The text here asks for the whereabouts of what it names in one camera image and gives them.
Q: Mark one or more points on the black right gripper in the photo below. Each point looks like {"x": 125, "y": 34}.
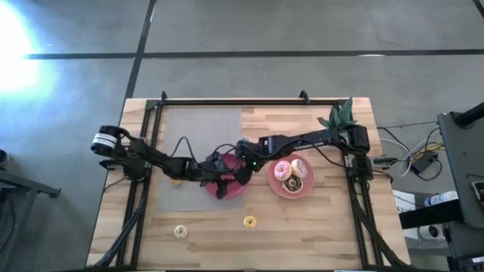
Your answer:
{"x": 249, "y": 153}

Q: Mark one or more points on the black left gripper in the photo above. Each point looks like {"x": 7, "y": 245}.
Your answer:
{"x": 213, "y": 174}

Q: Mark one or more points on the large pink frosted donut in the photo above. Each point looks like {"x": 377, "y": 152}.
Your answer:
{"x": 280, "y": 175}

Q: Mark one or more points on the small yellow frosted donut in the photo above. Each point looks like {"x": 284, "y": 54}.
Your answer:
{"x": 250, "y": 226}

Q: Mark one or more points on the large chocolate frosted donut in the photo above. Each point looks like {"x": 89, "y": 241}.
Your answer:
{"x": 292, "y": 190}

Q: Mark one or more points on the large white pink-striped donut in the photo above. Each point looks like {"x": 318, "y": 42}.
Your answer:
{"x": 302, "y": 172}

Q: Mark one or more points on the small cream sprinkled donut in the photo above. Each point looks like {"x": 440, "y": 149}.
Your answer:
{"x": 180, "y": 236}

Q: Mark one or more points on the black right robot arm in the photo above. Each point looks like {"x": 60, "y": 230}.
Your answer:
{"x": 302, "y": 141}

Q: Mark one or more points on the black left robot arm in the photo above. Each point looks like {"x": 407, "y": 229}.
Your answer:
{"x": 159, "y": 158}

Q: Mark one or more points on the dark pink round plate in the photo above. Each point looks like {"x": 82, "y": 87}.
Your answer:
{"x": 230, "y": 192}

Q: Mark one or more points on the light pink round plate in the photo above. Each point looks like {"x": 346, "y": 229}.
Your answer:
{"x": 274, "y": 185}

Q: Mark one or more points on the grey woven table mat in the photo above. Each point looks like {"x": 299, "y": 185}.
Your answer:
{"x": 204, "y": 124}

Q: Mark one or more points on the green plant in white pot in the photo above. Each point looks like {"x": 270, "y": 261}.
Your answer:
{"x": 340, "y": 115}

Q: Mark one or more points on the white printed box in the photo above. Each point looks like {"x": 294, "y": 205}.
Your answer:
{"x": 404, "y": 202}

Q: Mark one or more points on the black shelf board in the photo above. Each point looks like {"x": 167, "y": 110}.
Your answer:
{"x": 431, "y": 217}

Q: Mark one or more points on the white tape roll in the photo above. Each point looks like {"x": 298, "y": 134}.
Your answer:
{"x": 431, "y": 231}

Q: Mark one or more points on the white bottle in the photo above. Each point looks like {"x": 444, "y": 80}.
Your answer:
{"x": 440, "y": 198}

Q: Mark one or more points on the black metal stand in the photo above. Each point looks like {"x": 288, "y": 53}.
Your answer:
{"x": 30, "y": 187}

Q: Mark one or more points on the grey metal cart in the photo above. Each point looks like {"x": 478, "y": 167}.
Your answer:
{"x": 461, "y": 158}

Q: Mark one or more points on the black pole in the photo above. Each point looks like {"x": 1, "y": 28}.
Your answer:
{"x": 470, "y": 115}

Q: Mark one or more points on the black aluminium table frame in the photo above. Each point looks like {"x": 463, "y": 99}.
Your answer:
{"x": 246, "y": 102}

